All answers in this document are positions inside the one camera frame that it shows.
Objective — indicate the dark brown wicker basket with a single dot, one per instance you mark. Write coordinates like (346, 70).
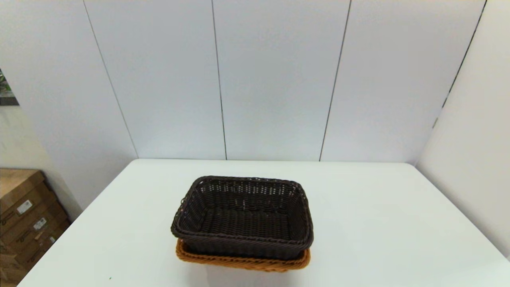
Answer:
(243, 219)

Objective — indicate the orange wicker basket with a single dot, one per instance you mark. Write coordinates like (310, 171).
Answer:
(239, 263)

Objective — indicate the brown cardboard box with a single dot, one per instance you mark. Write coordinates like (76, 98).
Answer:
(44, 249)
(32, 233)
(18, 187)
(10, 271)

